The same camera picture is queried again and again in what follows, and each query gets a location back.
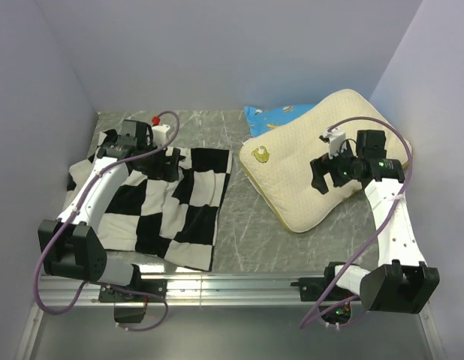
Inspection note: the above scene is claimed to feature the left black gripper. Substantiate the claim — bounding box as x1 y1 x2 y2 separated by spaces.
135 139 180 182

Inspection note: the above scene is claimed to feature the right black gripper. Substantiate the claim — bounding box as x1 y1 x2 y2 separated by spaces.
310 140 362 194

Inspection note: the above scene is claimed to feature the cream yellow pillow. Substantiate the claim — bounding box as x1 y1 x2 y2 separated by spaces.
239 89 387 233

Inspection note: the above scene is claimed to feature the black white checkered pillowcase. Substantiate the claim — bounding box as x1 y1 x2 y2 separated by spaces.
65 128 234 272

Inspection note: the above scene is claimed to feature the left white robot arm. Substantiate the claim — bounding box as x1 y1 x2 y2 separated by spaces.
34 120 179 302

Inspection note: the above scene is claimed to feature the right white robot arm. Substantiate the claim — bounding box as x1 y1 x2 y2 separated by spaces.
310 128 440 314

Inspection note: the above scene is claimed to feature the blue space print pillow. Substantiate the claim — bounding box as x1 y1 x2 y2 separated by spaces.
243 104 315 137

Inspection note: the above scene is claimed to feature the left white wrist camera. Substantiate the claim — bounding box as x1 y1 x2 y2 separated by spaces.
152 116 173 146

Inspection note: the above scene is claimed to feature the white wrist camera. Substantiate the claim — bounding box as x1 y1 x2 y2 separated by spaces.
152 116 173 146
319 127 346 159

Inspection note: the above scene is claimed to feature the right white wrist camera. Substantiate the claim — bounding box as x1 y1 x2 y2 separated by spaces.
319 127 346 159

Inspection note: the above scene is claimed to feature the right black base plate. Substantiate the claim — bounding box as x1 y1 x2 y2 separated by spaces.
290 277 354 302

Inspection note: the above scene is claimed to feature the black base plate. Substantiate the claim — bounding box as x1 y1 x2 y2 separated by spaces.
290 277 354 302
98 279 167 303

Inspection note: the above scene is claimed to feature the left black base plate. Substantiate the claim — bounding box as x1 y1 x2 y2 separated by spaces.
98 279 167 303

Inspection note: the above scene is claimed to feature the aluminium mounting rail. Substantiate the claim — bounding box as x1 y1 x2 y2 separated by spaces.
39 272 325 309

